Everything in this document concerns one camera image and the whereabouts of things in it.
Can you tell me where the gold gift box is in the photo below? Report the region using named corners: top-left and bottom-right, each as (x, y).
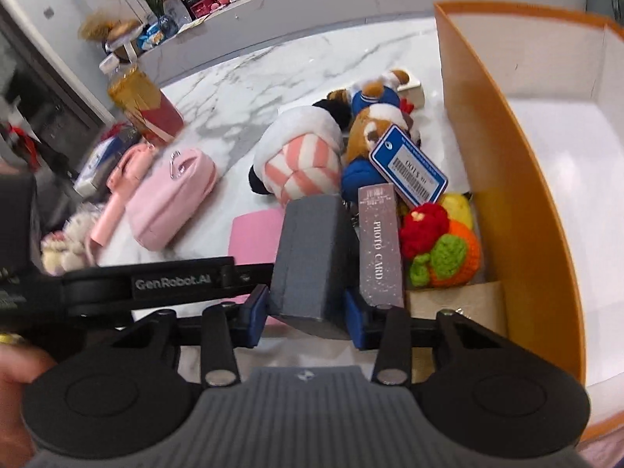
top-left (405, 280), bottom-right (509, 384)

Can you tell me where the grey rectangular box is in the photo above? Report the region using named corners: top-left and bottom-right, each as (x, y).
top-left (269, 195), bottom-right (360, 340)

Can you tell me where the yellow plush lemon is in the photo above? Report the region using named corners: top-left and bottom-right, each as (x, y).
top-left (438, 192), bottom-right (474, 230)

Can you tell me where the person's left hand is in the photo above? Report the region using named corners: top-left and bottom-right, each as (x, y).
top-left (0, 343), bottom-right (56, 467)

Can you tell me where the purple photo card box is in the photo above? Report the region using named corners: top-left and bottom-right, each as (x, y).
top-left (358, 183), bottom-right (404, 307)

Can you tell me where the crochet orange fruit toy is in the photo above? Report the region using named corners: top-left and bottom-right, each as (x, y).
top-left (399, 202), bottom-right (481, 289)

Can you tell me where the pink wallet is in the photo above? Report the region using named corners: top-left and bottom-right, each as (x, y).
top-left (229, 207), bottom-right (285, 265)

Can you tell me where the white fluffy plush toy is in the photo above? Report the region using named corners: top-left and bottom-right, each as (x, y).
top-left (40, 203), bottom-right (101, 276)

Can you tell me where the pink zip pouch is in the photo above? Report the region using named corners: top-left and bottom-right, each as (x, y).
top-left (126, 149), bottom-right (218, 252)

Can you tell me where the brown plush dog blue outfit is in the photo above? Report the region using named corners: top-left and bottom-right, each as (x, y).
top-left (340, 104), bottom-right (421, 203)

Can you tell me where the blue white price tag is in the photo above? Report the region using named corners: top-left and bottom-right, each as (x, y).
top-left (369, 124), bottom-right (449, 208)

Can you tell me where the blue white small box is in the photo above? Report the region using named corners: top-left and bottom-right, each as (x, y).
top-left (74, 128), bottom-right (141, 200)

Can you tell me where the pink striped panda plush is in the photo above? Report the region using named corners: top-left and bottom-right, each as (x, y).
top-left (248, 98), bottom-right (351, 205)

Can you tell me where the tea bottle red label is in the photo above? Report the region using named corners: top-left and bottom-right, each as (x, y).
top-left (99, 54), bottom-right (185, 147)

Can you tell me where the orange storage box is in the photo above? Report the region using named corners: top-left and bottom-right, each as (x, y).
top-left (435, 0), bottom-right (623, 441)

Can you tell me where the grey raised ledge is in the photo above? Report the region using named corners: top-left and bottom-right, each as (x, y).
top-left (140, 0), bottom-right (586, 86)

